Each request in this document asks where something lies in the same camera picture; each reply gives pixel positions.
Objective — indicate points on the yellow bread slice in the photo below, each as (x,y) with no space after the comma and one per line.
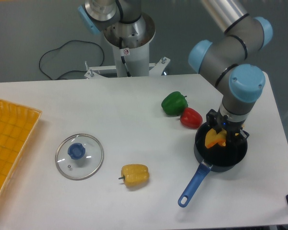
(212,138)

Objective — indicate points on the glass lid with blue knob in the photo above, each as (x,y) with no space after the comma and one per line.
(79,157)

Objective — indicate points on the green bell pepper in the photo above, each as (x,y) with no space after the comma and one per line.
(174,104)

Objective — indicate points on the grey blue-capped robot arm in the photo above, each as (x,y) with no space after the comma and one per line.
(221,64)

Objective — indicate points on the yellow woven basket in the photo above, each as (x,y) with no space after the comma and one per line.
(17,123)

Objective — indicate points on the black pot with blue handle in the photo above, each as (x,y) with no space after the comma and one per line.
(215,159)

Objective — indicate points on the red bell pepper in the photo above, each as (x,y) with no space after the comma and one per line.
(191,118)

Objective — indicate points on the yellow bell pepper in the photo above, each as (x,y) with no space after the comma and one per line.
(134,174)

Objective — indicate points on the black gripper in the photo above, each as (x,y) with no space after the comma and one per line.
(235,133)

